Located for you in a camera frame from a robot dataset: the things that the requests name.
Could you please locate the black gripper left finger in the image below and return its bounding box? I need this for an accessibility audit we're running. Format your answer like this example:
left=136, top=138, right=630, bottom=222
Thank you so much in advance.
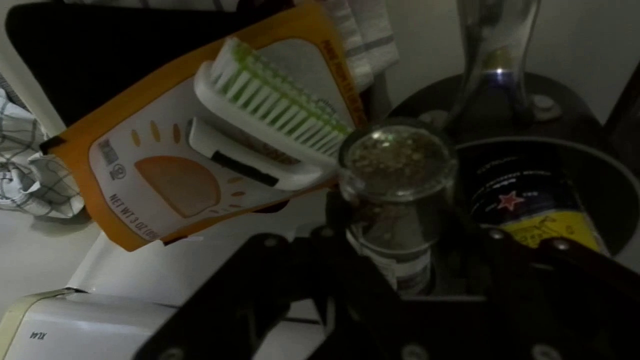
left=131, top=227, right=401, bottom=360

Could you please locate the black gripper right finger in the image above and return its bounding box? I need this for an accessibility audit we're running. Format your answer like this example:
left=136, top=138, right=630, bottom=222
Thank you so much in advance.
left=438, top=227, right=640, bottom=360

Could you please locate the yellow bottle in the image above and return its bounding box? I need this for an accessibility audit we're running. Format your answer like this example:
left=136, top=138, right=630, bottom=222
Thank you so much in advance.
left=463, top=157, right=610, bottom=257

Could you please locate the glass spice bottle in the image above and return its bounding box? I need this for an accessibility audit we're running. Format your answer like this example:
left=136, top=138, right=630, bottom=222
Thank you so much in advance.
left=334, top=124, right=459, bottom=297

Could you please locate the orange card package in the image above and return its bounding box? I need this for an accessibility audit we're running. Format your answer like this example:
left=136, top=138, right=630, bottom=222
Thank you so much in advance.
left=48, top=2, right=370, bottom=254

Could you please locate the white gas stove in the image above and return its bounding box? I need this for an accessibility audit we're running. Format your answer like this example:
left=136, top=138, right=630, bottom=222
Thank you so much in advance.
left=0, top=0, right=640, bottom=360

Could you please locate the checkered kitchen towel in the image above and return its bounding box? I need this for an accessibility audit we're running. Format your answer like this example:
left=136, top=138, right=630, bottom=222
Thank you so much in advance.
left=0, top=83, right=85, bottom=222

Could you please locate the dark pot with handle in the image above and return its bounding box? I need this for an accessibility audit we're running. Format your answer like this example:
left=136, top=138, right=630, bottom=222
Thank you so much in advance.
left=389, top=0, right=640, bottom=272

